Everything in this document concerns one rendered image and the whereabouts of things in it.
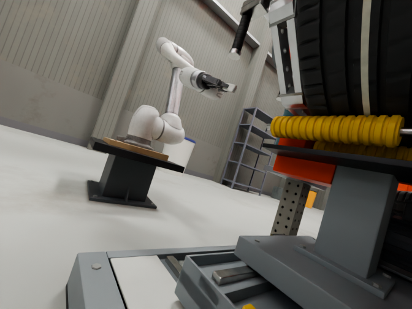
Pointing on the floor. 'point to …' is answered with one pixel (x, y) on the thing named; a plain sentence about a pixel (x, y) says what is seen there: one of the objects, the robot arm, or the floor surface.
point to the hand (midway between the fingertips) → (229, 87)
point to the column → (290, 208)
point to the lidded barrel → (178, 154)
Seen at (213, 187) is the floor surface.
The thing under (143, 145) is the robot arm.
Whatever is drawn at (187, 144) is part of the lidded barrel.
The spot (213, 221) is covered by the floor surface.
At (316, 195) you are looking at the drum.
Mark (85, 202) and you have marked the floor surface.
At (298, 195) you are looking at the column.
